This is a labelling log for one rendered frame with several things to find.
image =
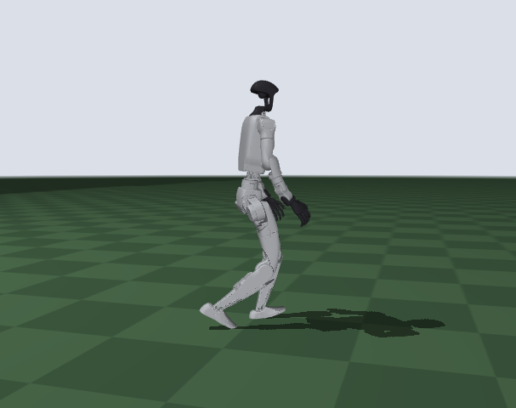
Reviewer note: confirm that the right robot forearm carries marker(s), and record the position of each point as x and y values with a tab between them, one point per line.
277	180

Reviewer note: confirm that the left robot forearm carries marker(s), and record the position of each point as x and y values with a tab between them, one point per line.
260	185

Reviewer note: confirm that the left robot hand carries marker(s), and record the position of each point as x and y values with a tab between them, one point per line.
274	205

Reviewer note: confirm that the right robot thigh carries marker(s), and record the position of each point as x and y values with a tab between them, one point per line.
268	233

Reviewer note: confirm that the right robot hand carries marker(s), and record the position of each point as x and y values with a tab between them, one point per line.
299	209

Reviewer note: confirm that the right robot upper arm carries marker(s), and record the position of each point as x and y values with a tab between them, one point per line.
266	128

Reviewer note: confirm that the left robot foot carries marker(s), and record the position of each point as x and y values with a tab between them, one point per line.
267	312

